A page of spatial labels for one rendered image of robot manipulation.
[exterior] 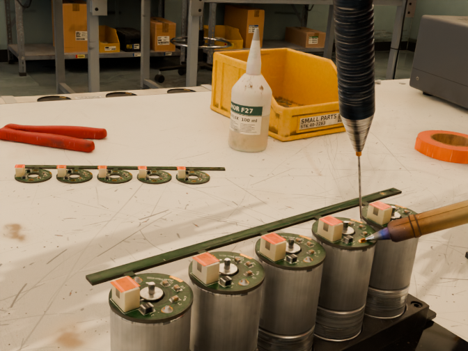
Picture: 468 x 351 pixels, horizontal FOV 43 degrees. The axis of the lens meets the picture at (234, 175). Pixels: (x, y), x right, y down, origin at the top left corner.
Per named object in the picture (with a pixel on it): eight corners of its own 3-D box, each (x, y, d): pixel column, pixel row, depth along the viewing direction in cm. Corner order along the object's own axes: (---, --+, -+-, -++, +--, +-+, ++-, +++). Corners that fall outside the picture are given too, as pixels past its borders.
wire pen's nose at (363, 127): (334, 153, 19) (332, 115, 18) (352, 136, 20) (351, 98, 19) (364, 163, 19) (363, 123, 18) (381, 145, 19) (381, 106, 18)
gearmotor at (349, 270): (370, 345, 24) (391, 234, 22) (328, 367, 23) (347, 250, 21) (327, 315, 26) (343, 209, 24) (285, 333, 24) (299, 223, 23)
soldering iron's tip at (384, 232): (368, 248, 22) (395, 241, 21) (363, 236, 21) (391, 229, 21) (367, 242, 22) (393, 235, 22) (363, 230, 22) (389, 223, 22)
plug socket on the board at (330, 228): (346, 237, 22) (348, 221, 22) (330, 243, 21) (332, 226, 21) (331, 229, 23) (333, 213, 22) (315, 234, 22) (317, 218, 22)
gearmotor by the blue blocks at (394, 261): (412, 324, 26) (435, 218, 24) (376, 342, 24) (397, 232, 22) (369, 297, 27) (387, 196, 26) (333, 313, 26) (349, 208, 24)
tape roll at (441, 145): (454, 140, 57) (457, 128, 56) (499, 161, 51) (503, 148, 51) (402, 143, 55) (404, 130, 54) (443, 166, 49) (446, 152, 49)
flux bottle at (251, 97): (221, 141, 51) (228, 24, 48) (255, 138, 53) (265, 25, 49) (238, 154, 48) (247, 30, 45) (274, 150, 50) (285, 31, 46)
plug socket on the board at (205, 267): (225, 278, 19) (226, 260, 18) (203, 286, 18) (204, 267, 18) (211, 267, 19) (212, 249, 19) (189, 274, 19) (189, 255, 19)
